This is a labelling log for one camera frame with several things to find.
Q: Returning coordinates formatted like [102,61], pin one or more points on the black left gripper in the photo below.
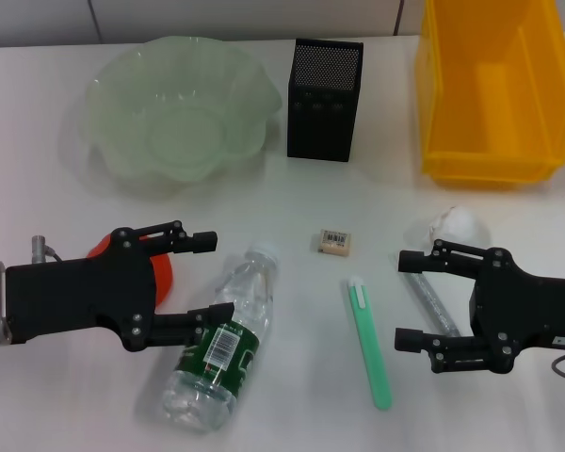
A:
[85,296]

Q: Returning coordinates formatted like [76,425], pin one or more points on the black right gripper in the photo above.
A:
[527,311]

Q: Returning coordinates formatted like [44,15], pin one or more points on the grey marker pen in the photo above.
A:
[428,294]

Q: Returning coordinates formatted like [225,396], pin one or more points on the orange toy fruit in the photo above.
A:
[162,278]

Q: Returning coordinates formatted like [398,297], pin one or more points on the clear bottle with green label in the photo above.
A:
[245,292]

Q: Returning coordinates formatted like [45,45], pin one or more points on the mint green pen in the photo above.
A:
[368,339]

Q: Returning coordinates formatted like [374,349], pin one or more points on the white paper ball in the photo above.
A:
[459,223]

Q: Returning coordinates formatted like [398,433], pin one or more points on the beige eraser with barcode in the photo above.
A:
[330,243]

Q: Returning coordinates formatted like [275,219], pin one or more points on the translucent green wavy fruit bowl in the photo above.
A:
[179,122]

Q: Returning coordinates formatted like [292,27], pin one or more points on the black mesh pen holder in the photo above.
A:
[322,113]

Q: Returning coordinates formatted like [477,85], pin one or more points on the yellow plastic bin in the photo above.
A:
[494,141]

